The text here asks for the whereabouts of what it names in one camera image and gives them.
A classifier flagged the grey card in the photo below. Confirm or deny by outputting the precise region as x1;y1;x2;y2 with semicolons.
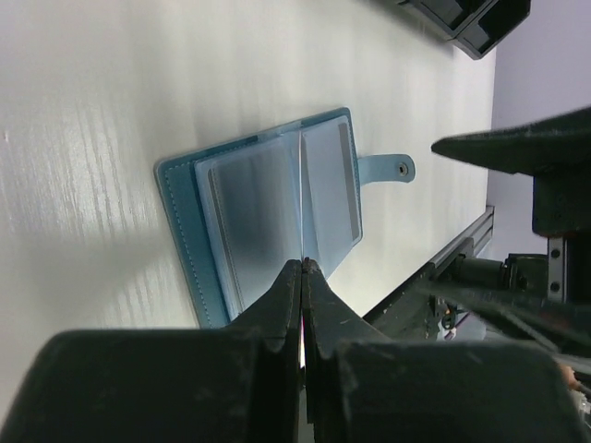
303;118;361;262

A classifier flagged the black three-compartment tray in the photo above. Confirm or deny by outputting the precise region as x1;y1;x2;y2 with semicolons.
393;0;531;60

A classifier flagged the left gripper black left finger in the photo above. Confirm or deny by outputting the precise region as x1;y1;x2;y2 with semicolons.
1;260;303;442

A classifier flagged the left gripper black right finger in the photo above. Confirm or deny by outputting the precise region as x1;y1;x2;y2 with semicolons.
301;259;590;442

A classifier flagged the blue leather card holder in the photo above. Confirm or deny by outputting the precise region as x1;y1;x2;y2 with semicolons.
154;107;416;329

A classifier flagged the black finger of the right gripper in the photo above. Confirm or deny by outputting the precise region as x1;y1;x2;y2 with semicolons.
431;108;590;176

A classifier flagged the aluminium frame profile right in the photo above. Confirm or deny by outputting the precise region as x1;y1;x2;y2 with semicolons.
416;206;495;280

